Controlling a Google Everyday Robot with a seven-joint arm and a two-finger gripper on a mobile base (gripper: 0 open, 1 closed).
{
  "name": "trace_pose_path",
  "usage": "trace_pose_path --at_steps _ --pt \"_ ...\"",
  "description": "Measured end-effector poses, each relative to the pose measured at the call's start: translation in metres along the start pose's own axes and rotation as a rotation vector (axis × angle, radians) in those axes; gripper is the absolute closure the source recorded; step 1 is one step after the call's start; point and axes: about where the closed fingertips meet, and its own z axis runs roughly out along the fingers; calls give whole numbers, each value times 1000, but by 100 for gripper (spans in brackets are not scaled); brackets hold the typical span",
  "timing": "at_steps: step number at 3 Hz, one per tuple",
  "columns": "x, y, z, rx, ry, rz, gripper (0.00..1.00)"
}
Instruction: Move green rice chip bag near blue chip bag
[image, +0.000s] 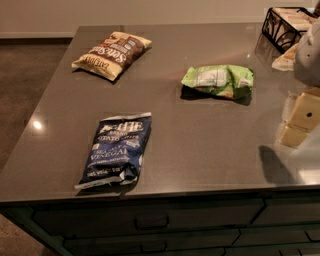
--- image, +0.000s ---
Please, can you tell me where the cabinet drawer with handle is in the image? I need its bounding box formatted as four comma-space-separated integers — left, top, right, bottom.
33, 199, 263, 238
64, 229, 240, 256

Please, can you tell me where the black wire basket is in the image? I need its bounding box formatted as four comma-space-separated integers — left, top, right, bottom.
262, 7, 318, 53

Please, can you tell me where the green rice chip bag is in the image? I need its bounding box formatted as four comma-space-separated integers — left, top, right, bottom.
181, 64, 254, 100

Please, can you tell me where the brown and cream chip bag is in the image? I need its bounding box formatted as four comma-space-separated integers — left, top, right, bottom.
71, 31, 152, 81

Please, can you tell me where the lower cabinet drawer with handle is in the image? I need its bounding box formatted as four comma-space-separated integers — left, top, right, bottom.
64, 229, 240, 256

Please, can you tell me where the upper cabinet drawer with handle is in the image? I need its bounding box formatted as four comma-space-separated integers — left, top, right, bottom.
33, 199, 263, 238

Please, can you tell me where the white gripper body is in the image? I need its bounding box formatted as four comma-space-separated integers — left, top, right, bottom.
294, 19, 320, 87

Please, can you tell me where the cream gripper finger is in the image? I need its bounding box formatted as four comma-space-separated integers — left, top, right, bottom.
288, 87, 320, 132
279, 125, 307, 148

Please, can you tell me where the blue kettle chip bag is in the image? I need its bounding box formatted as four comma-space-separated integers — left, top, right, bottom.
75, 112, 152, 190

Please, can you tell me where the right cabinet drawer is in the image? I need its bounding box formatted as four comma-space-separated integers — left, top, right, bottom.
253, 197, 320, 225

